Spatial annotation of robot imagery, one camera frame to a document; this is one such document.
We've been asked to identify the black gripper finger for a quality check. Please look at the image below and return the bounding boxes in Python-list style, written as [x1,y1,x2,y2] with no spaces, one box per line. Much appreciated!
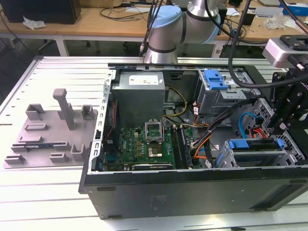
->
[266,71,302,138]
[288,105,308,145]

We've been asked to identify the hard disk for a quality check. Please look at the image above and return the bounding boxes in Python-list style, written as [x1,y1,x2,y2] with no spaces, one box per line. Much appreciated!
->
[215,138,284,168]

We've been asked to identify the metal disk bay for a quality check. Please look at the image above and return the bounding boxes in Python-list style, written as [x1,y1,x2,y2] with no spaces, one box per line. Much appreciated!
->
[223,138,301,168]

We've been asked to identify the wooden desk with clutter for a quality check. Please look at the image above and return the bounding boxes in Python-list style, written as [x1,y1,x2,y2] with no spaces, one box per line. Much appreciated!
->
[216,4,308,57]

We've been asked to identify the clear plastic bags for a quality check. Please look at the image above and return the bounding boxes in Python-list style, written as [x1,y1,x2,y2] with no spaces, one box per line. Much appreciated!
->
[264,13,297,30]

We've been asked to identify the grey optical drive cage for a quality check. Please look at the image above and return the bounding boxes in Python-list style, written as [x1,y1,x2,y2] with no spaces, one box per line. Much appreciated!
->
[194,69,262,116]

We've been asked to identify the blue carton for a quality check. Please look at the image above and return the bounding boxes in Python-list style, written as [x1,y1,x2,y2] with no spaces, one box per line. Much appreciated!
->
[279,1,308,17]

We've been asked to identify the flat silver box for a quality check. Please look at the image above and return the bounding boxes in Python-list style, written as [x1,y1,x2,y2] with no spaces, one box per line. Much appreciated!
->
[255,6,284,18]

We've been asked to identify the blue drive latch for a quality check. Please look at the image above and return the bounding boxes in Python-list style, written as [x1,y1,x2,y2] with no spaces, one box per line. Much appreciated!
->
[203,69,229,91]

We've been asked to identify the small black box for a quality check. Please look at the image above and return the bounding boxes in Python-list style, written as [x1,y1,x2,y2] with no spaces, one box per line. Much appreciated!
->
[218,6,228,26]

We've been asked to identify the metal socket cover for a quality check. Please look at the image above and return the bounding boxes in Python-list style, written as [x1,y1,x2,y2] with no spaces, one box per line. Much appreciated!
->
[144,119,165,144]

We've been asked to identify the CPU socket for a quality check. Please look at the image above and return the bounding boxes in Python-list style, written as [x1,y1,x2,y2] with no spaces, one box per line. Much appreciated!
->
[147,144,165,159]

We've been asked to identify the black graphics card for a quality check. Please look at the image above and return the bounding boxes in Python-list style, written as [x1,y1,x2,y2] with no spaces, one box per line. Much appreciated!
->
[103,162,174,171]

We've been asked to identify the black PC case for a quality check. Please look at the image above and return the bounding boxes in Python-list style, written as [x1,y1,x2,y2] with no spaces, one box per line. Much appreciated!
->
[78,57,308,221]

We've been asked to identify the grey power supply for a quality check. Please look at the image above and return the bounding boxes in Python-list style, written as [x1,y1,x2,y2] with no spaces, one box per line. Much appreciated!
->
[111,71,167,121]

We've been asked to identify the green motherboard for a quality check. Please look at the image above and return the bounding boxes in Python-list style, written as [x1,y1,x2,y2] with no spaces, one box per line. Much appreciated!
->
[103,126,200,169]

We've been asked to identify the black case fan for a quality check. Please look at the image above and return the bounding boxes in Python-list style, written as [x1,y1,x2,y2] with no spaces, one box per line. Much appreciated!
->
[104,100,121,150]

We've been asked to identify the long wooden desk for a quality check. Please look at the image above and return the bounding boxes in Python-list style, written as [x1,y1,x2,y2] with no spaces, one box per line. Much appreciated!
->
[0,6,154,57]

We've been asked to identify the grey parts rack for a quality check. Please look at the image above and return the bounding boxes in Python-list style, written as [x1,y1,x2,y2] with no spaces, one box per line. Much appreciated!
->
[2,88,99,169]

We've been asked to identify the RAM stick on rack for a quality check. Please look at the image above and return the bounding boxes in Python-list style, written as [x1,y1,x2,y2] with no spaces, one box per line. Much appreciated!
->
[23,143,53,149]

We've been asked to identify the large black box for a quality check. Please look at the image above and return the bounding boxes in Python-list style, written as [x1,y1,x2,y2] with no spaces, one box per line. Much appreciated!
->
[2,0,82,25]

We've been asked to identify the crumpled plastic bag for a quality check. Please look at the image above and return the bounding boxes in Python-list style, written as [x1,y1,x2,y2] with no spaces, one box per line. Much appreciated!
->
[23,15,46,31]

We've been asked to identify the orange wire with connector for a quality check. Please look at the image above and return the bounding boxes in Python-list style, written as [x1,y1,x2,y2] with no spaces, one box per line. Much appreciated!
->
[249,115,270,140]

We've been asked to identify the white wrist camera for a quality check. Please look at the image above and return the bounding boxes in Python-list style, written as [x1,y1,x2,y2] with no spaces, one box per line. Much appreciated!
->
[262,38,308,68]

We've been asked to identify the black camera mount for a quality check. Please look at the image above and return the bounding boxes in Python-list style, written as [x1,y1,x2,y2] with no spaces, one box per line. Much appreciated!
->
[280,35,308,51]

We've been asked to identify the blue wire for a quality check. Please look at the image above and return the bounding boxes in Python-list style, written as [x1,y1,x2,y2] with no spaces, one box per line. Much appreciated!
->
[239,111,257,140]

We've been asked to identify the black wire bundle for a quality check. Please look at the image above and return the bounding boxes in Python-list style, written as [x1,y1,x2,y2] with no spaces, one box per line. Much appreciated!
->
[191,98,258,150]

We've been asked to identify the thick black gripper cable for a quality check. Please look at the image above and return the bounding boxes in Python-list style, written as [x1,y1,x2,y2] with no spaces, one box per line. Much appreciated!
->
[227,0,308,90]

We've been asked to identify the orange looped wire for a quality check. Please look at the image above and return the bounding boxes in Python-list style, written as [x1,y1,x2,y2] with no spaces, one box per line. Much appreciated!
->
[193,141,208,160]

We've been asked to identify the yellow wires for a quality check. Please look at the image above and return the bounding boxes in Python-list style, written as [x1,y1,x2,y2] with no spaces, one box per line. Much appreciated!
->
[163,86,189,119]

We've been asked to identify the thin hanging cable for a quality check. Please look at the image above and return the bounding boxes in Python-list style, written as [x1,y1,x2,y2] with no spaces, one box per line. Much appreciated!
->
[139,0,162,58]

